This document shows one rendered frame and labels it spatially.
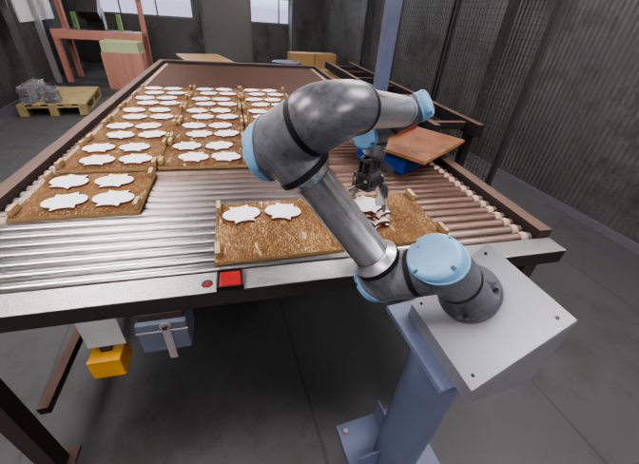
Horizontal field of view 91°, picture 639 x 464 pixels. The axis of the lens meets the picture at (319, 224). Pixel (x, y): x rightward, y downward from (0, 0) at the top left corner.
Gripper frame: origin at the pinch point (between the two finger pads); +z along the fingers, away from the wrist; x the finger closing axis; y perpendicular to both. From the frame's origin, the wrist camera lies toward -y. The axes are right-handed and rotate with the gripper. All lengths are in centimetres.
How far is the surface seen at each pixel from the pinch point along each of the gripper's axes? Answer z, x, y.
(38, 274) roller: 10, -47, 93
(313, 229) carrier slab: 7.6, -9.1, 19.2
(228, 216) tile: 6, -34, 38
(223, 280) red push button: 8, -9, 56
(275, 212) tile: 6.5, -25.4, 23.4
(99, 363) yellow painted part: 32, -25, 90
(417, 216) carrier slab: 7.6, 11.7, -19.5
